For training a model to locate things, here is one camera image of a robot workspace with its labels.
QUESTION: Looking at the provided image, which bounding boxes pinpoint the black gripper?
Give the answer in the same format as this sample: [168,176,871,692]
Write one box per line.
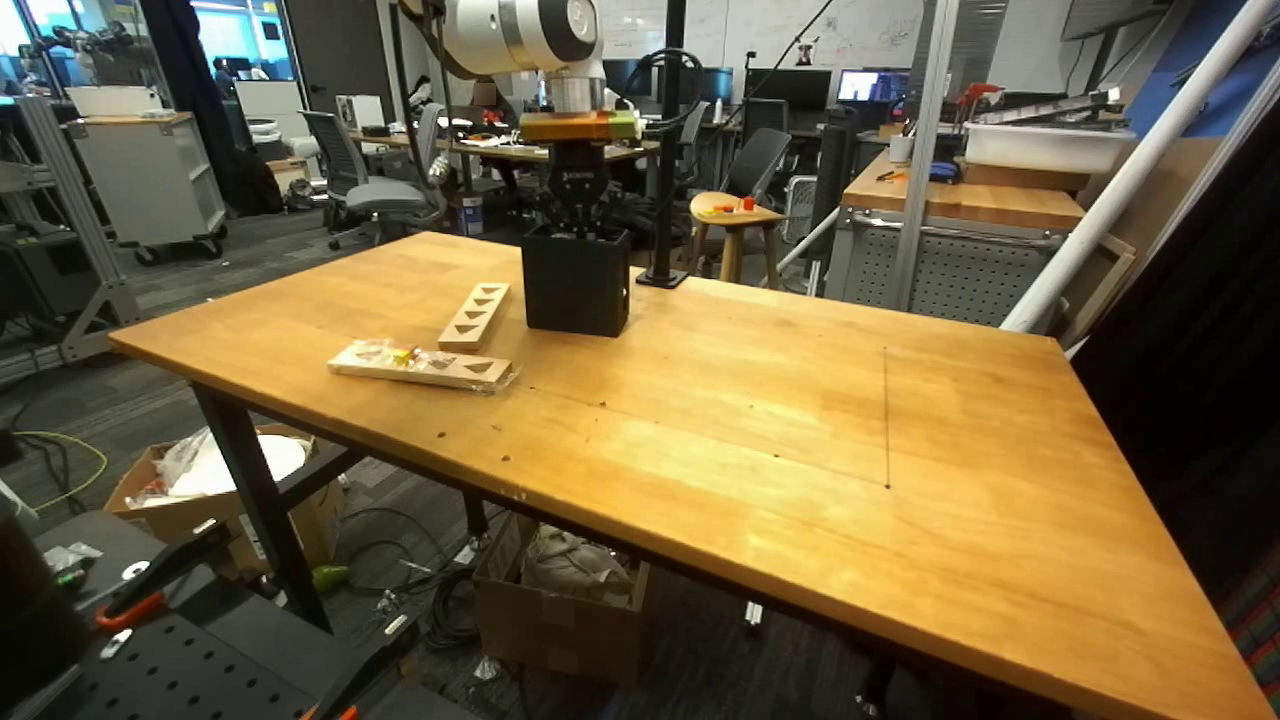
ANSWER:
[543,138,615,245]

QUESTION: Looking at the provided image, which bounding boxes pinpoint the black basket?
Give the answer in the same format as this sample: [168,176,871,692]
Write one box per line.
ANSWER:
[522,224,632,339]

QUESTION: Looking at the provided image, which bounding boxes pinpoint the black vertical pole stand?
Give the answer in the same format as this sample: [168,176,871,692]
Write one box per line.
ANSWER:
[637,0,698,291]

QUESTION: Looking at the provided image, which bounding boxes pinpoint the wooden board with triangle cutouts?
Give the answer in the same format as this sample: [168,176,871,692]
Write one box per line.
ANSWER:
[437,280,516,357]

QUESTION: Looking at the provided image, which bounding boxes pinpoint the seated person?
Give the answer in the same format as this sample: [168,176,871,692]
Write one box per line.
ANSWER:
[455,73,530,141]

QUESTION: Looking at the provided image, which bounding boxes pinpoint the round wooden stool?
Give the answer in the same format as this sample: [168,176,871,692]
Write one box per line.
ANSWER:
[688,189,787,289]

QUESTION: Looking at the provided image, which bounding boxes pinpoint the dark office chair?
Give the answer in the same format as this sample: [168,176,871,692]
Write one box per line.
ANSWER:
[722,124,795,209]

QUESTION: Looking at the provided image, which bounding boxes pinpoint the grey office chair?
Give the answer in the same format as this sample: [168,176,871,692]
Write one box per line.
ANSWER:
[301,99,451,251]

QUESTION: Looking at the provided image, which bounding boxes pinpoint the wooden puzzle board with pieces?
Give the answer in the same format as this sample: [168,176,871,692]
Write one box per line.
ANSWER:
[323,336,522,401]

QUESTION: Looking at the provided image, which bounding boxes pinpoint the lit computer monitor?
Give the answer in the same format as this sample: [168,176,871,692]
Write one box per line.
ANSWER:
[833,65,918,113]

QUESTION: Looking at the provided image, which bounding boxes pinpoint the grey vertical pillar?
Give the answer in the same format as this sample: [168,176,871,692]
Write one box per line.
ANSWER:
[888,0,964,311]

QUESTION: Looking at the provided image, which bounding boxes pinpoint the wooden top workbench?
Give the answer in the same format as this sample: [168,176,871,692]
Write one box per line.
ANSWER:
[819,158,1093,327]

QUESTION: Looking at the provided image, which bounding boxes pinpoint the brown cardboard box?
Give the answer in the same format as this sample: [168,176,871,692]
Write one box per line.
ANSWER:
[473,515,656,692]

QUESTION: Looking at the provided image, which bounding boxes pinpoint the black table leg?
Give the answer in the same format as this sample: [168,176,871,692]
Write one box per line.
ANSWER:
[192,384,336,634]

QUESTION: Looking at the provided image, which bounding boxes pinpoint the white cabinet on wheels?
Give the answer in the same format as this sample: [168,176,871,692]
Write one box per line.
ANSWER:
[66,83,233,265]

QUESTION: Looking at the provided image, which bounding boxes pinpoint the white plastic bin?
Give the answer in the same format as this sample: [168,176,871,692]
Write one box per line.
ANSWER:
[959,116,1139,176]

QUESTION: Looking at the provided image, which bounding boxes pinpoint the cardboard box with white bag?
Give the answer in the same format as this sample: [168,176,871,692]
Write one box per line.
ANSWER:
[99,430,345,578]

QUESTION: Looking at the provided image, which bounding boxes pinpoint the grey metal rack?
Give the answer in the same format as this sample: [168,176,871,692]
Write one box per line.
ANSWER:
[0,91,144,394]

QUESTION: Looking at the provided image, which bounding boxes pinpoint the white diagonal pole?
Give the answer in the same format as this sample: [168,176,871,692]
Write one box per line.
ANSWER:
[996,0,1280,336]

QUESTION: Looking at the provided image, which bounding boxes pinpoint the black pegboard panel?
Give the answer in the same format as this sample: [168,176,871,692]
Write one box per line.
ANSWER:
[38,592,404,720]

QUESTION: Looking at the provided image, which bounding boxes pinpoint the orange green wrist mount plate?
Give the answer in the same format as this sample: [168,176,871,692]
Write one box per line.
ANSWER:
[516,108,646,148]

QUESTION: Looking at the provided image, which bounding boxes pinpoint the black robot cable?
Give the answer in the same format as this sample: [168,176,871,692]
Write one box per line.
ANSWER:
[603,45,714,138]

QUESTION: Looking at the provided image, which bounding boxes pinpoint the orange handled tool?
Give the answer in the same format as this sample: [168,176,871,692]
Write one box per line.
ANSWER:
[92,589,176,638]

